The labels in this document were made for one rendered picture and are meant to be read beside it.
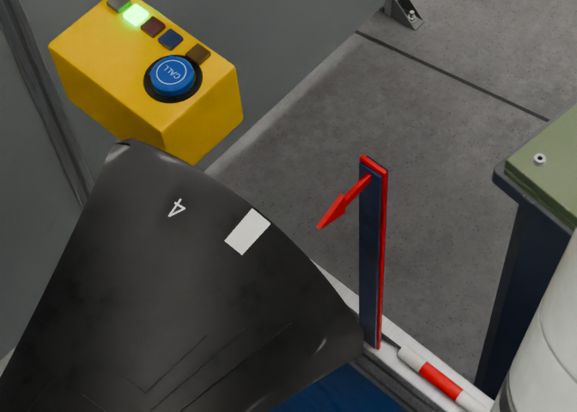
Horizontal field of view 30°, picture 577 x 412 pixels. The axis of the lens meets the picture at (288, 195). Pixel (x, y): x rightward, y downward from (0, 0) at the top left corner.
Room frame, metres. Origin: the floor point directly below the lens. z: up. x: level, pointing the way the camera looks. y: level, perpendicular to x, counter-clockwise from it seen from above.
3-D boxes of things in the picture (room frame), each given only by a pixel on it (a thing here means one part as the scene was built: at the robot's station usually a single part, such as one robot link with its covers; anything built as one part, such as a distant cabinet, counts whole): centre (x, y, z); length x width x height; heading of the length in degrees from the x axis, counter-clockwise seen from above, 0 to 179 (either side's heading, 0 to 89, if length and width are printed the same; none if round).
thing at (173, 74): (0.62, 0.09, 1.08); 0.04 x 0.04 x 0.02
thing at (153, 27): (0.68, 0.11, 1.08); 0.02 x 0.02 x 0.01; 42
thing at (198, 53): (0.64, 0.07, 1.08); 0.02 x 0.02 x 0.01; 42
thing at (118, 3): (0.72, 0.14, 1.08); 0.02 x 0.02 x 0.01; 42
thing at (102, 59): (0.65, 0.12, 1.02); 0.16 x 0.10 x 0.11; 42
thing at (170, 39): (0.66, 0.09, 1.08); 0.02 x 0.02 x 0.01; 42
